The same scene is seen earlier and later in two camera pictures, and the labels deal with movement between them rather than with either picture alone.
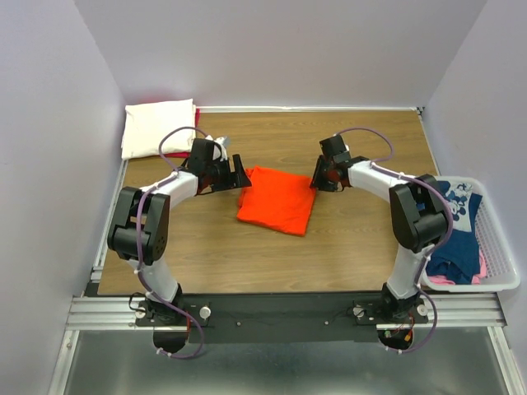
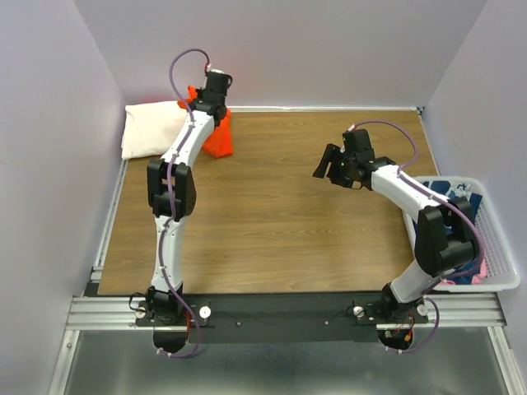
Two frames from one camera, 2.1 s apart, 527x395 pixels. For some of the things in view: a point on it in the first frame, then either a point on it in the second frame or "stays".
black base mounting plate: (282, 318) stays
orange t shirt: (277, 200) to (220, 142)
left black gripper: (238, 178) to (201, 94)
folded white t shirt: (146, 124) stays
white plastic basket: (503, 270) stays
